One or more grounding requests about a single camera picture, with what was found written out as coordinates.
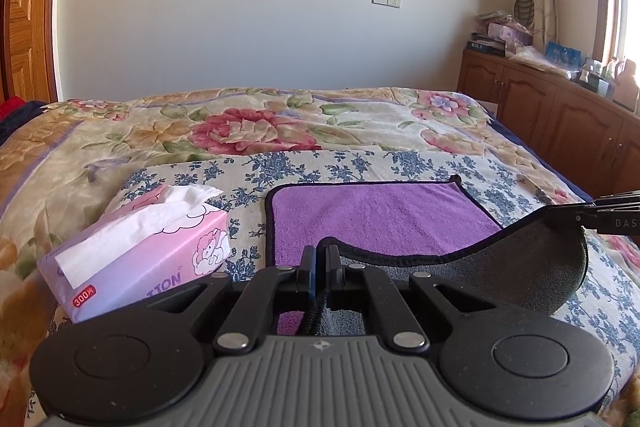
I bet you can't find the pink patterned box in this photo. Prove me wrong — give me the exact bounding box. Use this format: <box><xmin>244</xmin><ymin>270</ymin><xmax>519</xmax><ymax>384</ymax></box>
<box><xmin>487</xmin><ymin>22</ymin><xmax>534</xmax><ymax>48</ymax></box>

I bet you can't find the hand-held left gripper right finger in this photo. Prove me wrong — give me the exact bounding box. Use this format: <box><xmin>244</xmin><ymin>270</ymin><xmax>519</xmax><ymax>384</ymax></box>
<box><xmin>325</xmin><ymin>245</ymin><xmax>501</xmax><ymax>354</ymax></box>

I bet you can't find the blue packet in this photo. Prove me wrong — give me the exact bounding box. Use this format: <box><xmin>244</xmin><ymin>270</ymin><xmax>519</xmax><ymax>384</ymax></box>
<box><xmin>544</xmin><ymin>40</ymin><xmax>584</xmax><ymax>66</ymax></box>

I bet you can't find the pink tissue box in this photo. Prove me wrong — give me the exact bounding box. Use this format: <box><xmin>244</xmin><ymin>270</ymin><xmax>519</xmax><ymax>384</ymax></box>
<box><xmin>36</xmin><ymin>185</ymin><xmax>232</xmax><ymax>326</ymax></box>

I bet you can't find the woven hand fan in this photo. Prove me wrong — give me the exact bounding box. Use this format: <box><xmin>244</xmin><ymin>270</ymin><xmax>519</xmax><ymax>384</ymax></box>
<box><xmin>514</xmin><ymin>0</ymin><xmax>536</xmax><ymax>26</ymax></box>

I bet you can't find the red cloth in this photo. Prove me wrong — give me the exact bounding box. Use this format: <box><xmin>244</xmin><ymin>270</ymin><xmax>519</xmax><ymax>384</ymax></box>
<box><xmin>0</xmin><ymin>96</ymin><xmax>26</xmax><ymax>120</ymax></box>

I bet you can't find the purple and grey towel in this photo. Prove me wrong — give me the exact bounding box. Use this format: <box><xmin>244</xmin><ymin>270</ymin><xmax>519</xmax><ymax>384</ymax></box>
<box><xmin>264</xmin><ymin>174</ymin><xmax>590</xmax><ymax>338</ymax></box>

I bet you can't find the clear plastic bag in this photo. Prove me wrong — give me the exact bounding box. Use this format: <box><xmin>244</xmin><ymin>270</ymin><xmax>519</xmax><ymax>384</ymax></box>
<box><xmin>506</xmin><ymin>46</ymin><xmax>557</xmax><ymax>70</ymax></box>

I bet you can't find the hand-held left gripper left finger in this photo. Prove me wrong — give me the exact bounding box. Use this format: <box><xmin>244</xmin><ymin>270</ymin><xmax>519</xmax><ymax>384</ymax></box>
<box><xmin>142</xmin><ymin>245</ymin><xmax>317</xmax><ymax>355</ymax></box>

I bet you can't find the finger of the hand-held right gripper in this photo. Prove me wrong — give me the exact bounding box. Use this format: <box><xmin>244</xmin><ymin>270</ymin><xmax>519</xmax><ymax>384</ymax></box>
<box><xmin>548</xmin><ymin>190</ymin><xmax>640</xmax><ymax>226</ymax></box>

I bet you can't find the blue floral bed sheet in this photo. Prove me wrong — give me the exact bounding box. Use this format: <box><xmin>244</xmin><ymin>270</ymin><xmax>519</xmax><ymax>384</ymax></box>
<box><xmin>47</xmin><ymin>150</ymin><xmax>640</xmax><ymax>413</ymax></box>

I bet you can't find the wooden sideboard cabinet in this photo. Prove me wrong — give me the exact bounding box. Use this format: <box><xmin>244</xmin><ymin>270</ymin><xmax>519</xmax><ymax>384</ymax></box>
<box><xmin>457</xmin><ymin>47</ymin><xmax>640</xmax><ymax>204</ymax></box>

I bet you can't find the dark blue bed sheet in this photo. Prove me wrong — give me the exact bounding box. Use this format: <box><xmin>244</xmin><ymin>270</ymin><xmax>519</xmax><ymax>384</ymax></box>
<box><xmin>492</xmin><ymin>116</ymin><xmax>597</xmax><ymax>202</ymax></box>

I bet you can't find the pink floral blanket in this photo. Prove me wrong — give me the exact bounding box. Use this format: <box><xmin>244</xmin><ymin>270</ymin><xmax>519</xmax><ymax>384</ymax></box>
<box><xmin>0</xmin><ymin>86</ymin><xmax>596</xmax><ymax>427</ymax></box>

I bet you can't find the wooden wardrobe door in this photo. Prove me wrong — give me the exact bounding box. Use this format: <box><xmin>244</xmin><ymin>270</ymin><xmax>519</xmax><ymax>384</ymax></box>
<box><xmin>0</xmin><ymin>0</ymin><xmax>69</xmax><ymax>106</ymax></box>

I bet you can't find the stack of dark books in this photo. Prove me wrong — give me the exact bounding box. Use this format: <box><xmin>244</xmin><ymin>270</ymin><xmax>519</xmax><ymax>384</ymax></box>
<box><xmin>467</xmin><ymin>34</ymin><xmax>509</xmax><ymax>56</ymax></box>

